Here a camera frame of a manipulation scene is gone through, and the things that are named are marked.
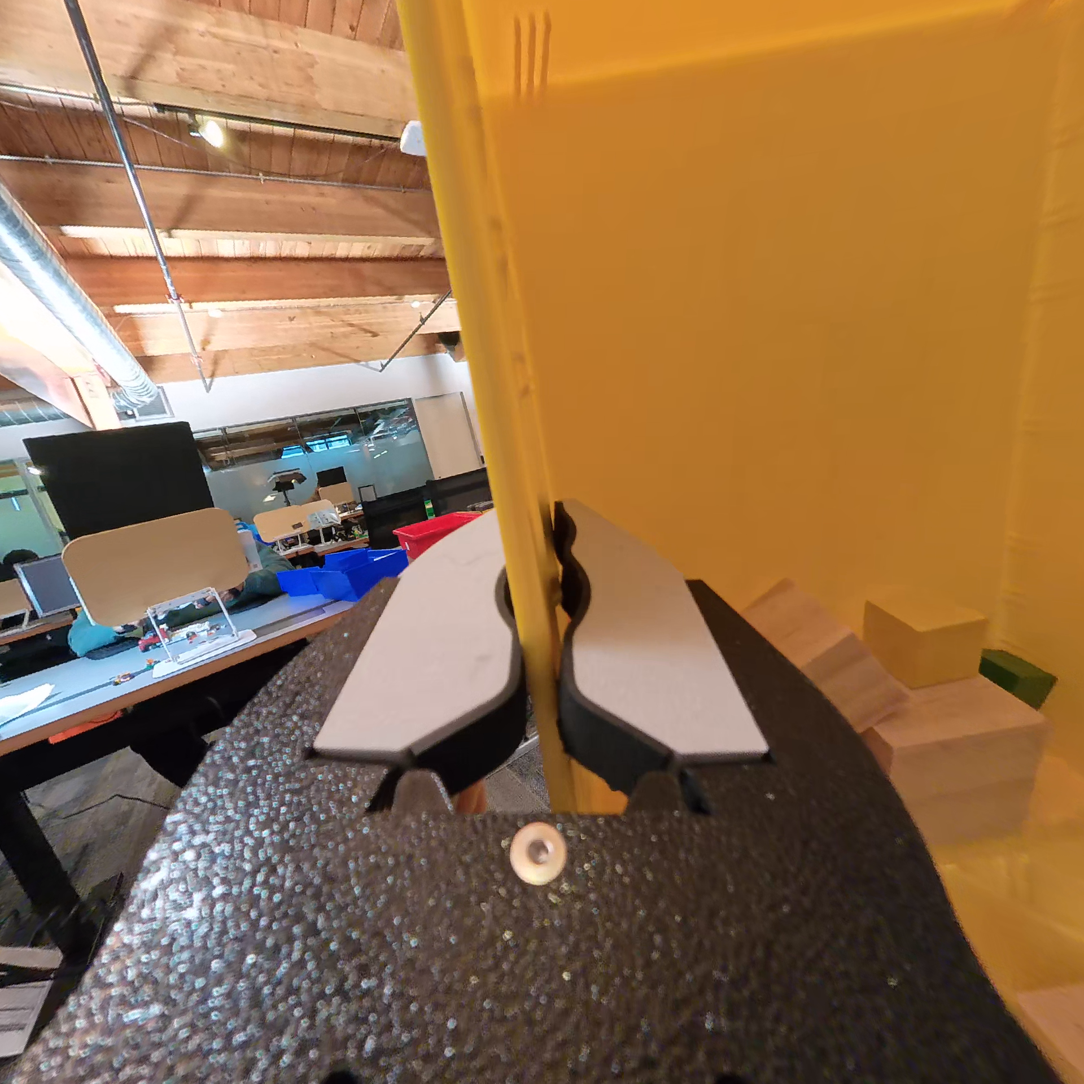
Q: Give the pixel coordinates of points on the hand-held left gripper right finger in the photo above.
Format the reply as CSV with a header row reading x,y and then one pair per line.
x,y
652,660

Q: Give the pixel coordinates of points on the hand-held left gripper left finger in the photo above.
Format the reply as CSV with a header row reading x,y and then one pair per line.
x,y
423,660

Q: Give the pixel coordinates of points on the pile of coloured wooden cubes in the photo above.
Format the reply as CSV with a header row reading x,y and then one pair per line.
x,y
957,745

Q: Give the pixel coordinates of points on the yellow plastic box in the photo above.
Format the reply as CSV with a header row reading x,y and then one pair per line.
x,y
720,296

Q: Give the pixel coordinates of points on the large blue plastic bin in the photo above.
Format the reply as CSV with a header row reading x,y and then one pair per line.
x,y
360,572

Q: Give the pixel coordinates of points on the red plastic bin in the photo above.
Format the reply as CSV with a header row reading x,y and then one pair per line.
x,y
428,535

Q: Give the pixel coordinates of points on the small blue plastic bin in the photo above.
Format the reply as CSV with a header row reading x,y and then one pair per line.
x,y
296,583

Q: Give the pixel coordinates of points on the black monitor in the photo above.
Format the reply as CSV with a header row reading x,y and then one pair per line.
x,y
331,476

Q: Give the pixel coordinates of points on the black tripod stand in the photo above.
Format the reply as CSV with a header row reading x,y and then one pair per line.
x,y
286,484

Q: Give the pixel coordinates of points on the clear acrylic stand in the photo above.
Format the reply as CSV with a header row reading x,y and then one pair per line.
x,y
199,635

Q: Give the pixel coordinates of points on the long grey desk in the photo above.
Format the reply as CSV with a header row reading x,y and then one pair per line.
x,y
76,694

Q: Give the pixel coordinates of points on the large black board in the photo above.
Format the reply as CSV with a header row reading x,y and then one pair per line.
x,y
118,478

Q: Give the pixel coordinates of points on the white air vent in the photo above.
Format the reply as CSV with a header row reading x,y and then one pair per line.
x,y
148,405

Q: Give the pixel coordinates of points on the grey computer monitor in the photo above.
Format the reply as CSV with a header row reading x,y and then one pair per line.
x,y
47,586

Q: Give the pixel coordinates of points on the white paper sheet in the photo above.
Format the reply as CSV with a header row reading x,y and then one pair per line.
x,y
21,703

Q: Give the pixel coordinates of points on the metal ceiling pipe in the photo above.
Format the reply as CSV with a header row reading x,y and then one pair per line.
x,y
144,212

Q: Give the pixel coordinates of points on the black track light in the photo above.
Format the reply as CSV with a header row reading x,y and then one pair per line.
x,y
254,123

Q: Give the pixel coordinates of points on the silver ventilation duct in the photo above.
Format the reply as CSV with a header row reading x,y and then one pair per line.
x,y
59,296

